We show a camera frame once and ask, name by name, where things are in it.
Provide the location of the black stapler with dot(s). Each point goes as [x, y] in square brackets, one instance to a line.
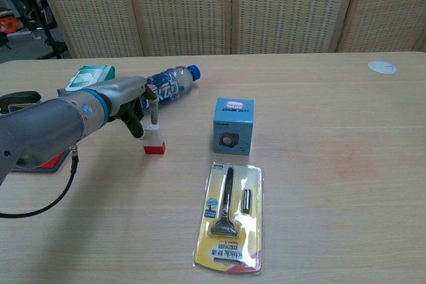
[18, 99]

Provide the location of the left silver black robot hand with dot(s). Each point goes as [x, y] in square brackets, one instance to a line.
[128, 104]

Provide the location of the small red white stamp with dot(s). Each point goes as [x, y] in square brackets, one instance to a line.
[155, 141]

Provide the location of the orange object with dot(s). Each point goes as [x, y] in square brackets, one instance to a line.
[7, 25]

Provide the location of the wooden folding screen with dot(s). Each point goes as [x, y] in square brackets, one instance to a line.
[233, 8]

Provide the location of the yellow razor blister pack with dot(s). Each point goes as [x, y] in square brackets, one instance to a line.
[229, 211]

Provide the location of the black tripod stand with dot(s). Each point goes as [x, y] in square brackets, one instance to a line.
[46, 24]

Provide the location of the green wet wipes pack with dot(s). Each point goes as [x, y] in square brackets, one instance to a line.
[88, 78]

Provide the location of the red ink pad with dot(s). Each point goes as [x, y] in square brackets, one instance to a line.
[46, 164]

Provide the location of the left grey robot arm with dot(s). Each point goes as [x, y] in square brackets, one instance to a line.
[50, 131]

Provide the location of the blue speaker box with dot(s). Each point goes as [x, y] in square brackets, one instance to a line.
[233, 124]

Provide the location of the blue-capped drink bottle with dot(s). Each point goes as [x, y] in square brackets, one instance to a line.
[173, 82]

